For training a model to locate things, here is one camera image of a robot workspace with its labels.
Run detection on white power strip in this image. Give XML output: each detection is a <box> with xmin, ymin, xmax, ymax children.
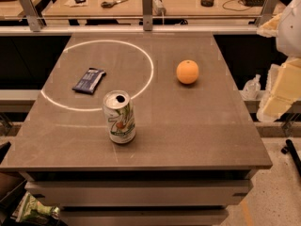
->
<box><xmin>152</xmin><ymin>0</ymin><xmax>166</xmax><ymax>16</ymax></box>

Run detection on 7up soda can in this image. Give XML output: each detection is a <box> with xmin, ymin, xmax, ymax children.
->
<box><xmin>103</xmin><ymin>90</ymin><xmax>135</xmax><ymax>144</ymax></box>

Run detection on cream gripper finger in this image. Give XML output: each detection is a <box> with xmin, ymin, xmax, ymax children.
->
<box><xmin>257</xmin><ymin>13</ymin><xmax>281</xmax><ymax>38</ymax></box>
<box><xmin>256</xmin><ymin>57</ymin><xmax>301</xmax><ymax>122</ymax></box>

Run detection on lower cabinet drawer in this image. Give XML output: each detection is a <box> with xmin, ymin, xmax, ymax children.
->
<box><xmin>60</xmin><ymin>208</ymin><xmax>229</xmax><ymax>226</ymax></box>

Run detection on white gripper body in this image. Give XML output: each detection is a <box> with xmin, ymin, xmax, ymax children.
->
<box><xmin>276</xmin><ymin>0</ymin><xmax>301</xmax><ymax>57</ymax></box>

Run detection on upper cabinet drawer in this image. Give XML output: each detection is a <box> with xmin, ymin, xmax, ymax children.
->
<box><xmin>25</xmin><ymin>180</ymin><xmax>252</xmax><ymax>207</ymax></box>

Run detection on clear plastic bottle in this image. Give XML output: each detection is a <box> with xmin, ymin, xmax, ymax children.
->
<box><xmin>242</xmin><ymin>74</ymin><xmax>261</xmax><ymax>100</ymax></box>

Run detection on dark blue snack wrapper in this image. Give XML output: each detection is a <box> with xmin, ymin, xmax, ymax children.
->
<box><xmin>72</xmin><ymin>68</ymin><xmax>106</xmax><ymax>94</ymax></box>

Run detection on metal bracket post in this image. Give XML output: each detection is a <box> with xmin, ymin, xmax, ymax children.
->
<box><xmin>19</xmin><ymin>0</ymin><xmax>43</xmax><ymax>32</ymax></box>
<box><xmin>142</xmin><ymin>0</ymin><xmax>152</xmax><ymax>31</ymax></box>
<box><xmin>255</xmin><ymin>0</ymin><xmax>278</xmax><ymax>26</ymax></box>

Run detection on cabinet drawer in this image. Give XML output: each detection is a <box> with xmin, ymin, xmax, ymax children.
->
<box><xmin>25</xmin><ymin>180</ymin><xmax>252</xmax><ymax>207</ymax></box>
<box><xmin>60</xmin><ymin>208</ymin><xmax>229</xmax><ymax>226</ymax></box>

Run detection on green chip bag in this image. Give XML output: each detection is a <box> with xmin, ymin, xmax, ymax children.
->
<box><xmin>16</xmin><ymin>192</ymin><xmax>59</xmax><ymax>226</ymax></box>

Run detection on left metal bracket post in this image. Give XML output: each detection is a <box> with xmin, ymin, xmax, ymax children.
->
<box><xmin>19</xmin><ymin>0</ymin><xmax>43</xmax><ymax>32</ymax></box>

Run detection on orange fruit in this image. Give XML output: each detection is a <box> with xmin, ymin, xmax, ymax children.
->
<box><xmin>176</xmin><ymin>60</ymin><xmax>199</xmax><ymax>85</ymax></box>

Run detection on black cable on desk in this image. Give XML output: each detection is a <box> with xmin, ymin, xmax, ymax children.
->
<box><xmin>221</xmin><ymin>0</ymin><xmax>253</xmax><ymax>12</ymax></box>

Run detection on scissors on back desk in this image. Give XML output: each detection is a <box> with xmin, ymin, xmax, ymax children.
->
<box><xmin>101</xmin><ymin>0</ymin><xmax>128</xmax><ymax>8</ymax></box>

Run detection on right metal bracket post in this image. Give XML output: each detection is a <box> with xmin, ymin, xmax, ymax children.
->
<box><xmin>255</xmin><ymin>0</ymin><xmax>278</xmax><ymax>26</ymax></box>

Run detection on middle metal bracket post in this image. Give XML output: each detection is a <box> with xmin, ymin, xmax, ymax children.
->
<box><xmin>142</xmin><ymin>0</ymin><xmax>152</xmax><ymax>31</ymax></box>

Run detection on black chair leg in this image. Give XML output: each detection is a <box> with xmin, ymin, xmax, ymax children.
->
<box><xmin>281</xmin><ymin>139</ymin><xmax>301</xmax><ymax>176</ymax></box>

